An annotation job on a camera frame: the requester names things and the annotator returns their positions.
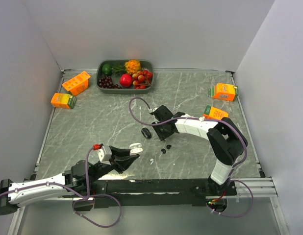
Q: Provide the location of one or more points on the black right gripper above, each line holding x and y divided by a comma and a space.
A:
163, 136

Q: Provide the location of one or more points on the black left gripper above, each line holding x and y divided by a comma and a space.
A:
121, 160

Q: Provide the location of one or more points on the white earbud charging case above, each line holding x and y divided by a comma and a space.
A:
135, 148

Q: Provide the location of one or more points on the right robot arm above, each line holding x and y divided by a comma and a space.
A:
226, 141

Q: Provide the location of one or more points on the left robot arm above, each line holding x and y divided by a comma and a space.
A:
76, 181

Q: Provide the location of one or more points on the black earbud charging case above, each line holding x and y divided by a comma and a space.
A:
146, 133

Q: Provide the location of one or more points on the red lychee bunch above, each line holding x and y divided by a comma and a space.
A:
142, 79

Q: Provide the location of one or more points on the red apple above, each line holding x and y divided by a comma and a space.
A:
126, 80

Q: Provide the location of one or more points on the grey-green fruit tray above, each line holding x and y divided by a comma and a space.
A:
145, 65

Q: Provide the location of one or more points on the orange box back right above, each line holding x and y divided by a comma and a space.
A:
223, 91

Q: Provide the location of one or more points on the green leafy sprig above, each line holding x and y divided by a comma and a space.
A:
119, 69

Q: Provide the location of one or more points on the dark grape bunch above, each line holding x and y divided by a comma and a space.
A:
106, 83

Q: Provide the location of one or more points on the green lime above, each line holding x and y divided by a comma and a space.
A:
107, 69

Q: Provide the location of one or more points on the orange green box left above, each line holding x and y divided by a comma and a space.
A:
66, 101

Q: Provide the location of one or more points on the orange box back left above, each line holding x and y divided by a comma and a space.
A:
77, 84

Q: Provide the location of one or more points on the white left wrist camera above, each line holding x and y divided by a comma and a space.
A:
104, 153

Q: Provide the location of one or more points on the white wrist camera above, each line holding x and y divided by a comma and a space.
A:
104, 153
151, 111

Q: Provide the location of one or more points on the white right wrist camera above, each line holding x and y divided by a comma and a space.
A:
151, 111

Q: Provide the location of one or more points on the aluminium frame rail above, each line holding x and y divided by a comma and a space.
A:
260, 187

